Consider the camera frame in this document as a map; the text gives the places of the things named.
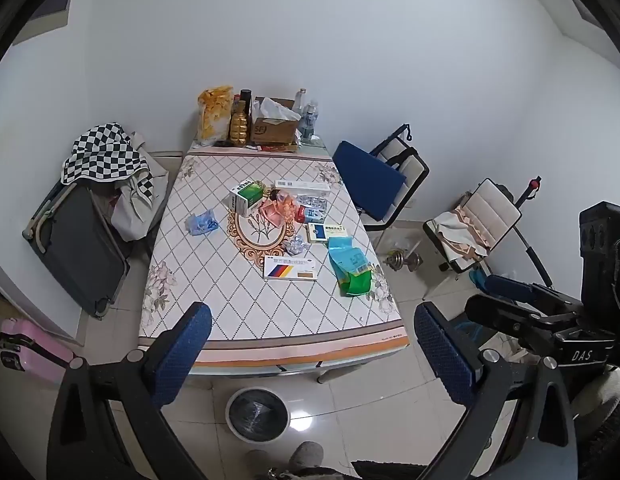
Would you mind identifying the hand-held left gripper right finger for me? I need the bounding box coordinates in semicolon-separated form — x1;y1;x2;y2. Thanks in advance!
414;301;579;480

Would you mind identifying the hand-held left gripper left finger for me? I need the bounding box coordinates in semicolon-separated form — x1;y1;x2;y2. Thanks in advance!
46;301;213;480

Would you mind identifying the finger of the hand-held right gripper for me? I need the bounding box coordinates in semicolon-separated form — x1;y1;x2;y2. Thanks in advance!
464;294;580;342
484;274;585;313

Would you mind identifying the white trash bin black liner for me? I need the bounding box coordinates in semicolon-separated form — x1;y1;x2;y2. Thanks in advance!
225;387;291;443

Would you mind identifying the green plastic bag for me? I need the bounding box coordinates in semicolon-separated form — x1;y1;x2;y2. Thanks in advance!
337;265;375;298

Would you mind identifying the blue plastic bag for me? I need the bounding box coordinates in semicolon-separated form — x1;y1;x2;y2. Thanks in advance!
327;236;373;278

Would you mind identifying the green white medicine box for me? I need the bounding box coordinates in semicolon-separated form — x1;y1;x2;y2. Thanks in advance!
227;180;267;218

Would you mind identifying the orange plastic wrapper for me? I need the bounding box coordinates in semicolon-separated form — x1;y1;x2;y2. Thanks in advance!
260;191;297;231

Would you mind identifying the person's right forearm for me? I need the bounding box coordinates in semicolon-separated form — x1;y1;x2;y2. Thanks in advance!
564;365;620;466

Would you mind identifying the beige cloth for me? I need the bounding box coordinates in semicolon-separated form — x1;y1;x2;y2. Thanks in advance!
432;207;493;261

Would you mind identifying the patterned floral tablecloth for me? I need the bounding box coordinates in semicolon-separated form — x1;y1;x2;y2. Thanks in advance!
138;147;411;366

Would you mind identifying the black chair white padding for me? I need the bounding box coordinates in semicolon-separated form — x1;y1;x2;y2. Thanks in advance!
362;122;431;231
422;177;523;276

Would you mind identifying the chrome dumbbell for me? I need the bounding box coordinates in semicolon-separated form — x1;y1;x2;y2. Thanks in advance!
385;247;425;273

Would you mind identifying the black pole red knob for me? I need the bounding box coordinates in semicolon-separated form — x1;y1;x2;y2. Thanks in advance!
512;175;555;286

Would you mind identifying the table with grey legs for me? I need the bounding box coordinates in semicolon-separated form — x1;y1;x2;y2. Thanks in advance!
138;137;411;386

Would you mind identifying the crumpled blue plastic wrapper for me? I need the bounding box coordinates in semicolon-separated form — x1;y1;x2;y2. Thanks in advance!
185;210;219;237

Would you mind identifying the white striped medicine box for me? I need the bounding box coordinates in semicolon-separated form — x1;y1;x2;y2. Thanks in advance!
262;255;321;282

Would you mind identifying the pink suitcase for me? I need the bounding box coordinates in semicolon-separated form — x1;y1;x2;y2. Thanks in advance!
0;317;86;386

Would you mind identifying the white tote bag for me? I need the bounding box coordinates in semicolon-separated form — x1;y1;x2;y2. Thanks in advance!
110;132;171;243

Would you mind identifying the grey fuzzy slipper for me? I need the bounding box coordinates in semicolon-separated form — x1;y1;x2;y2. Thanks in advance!
289;441;324;480

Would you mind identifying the white teal medicine box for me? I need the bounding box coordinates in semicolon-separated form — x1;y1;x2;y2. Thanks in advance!
307;222;348;245

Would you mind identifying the blue seat cushion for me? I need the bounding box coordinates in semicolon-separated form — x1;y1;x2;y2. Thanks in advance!
332;140;408;221

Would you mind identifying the silver blister pack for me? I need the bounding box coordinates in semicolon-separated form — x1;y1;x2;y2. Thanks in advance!
292;194;328;221

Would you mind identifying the long white box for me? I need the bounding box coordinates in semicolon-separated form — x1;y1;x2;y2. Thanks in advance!
275;179;331;197

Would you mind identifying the black white checkered cloth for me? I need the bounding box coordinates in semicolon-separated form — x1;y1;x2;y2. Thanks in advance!
60;121;155;201

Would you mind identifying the gold bottle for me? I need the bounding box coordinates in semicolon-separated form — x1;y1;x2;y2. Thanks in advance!
229;100;251;146

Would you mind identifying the cardboard box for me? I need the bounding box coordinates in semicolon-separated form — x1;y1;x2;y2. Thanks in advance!
250;96;301;147

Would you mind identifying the yellow snack bag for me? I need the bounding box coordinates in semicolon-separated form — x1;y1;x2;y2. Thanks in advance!
197;85;235;147

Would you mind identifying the water bottle blue label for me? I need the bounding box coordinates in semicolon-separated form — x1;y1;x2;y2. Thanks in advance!
300;102;321;143

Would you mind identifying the white crumpled paper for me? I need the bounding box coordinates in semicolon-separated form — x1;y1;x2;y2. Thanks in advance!
259;97;301;122

